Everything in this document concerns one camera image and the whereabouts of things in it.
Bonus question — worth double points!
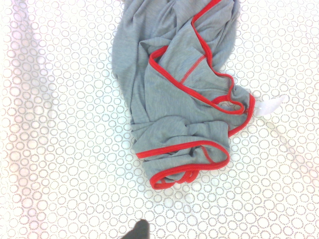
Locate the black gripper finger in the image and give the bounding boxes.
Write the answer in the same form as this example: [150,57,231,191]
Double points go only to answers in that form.
[124,219,151,239]

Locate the grey shirt with red trim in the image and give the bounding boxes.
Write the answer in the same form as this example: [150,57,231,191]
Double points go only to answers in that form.
[111,0,286,191]

